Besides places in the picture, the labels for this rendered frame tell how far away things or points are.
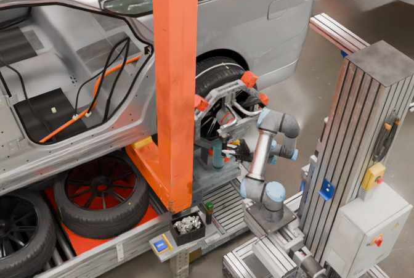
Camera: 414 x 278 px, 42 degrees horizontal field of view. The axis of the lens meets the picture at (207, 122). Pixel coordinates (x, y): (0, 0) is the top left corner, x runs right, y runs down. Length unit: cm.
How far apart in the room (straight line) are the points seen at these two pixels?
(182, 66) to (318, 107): 272
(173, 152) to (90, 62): 118
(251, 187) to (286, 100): 226
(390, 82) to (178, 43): 101
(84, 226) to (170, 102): 125
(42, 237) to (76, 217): 25
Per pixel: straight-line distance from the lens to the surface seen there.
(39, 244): 364
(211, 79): 361
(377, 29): 657
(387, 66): 249
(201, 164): 431
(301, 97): 537
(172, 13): 256
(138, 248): 388
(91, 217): 370
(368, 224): 288
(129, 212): 372
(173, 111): 294
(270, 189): 313
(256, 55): 393
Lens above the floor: 346
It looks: 44 degrees down
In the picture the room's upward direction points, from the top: 3 degrees clockwise
